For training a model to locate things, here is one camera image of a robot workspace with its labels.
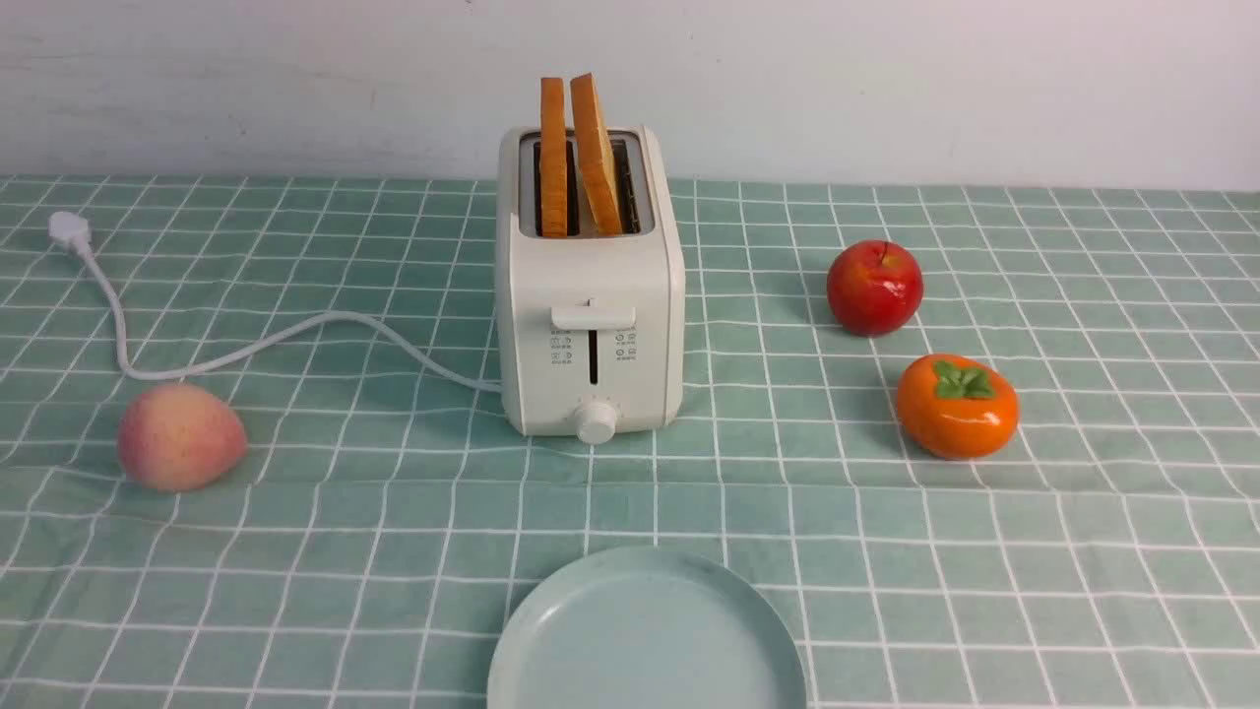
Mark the orange persimmon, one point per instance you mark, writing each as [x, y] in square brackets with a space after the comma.
[955, 407]

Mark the green checkered tablecloth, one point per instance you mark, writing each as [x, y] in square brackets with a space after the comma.
[385, 520]

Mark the light green round plate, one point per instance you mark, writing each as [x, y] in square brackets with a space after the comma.
[645, 627]

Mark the white two-slot toaster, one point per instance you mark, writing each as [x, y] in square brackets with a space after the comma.
[590, 327]

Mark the pink peach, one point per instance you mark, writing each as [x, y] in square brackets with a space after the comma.
[178, 436]

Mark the toast slice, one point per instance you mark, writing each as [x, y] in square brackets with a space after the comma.
[595, 157]
[552, 161]

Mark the red apple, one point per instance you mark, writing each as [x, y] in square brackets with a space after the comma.
[874, 287]

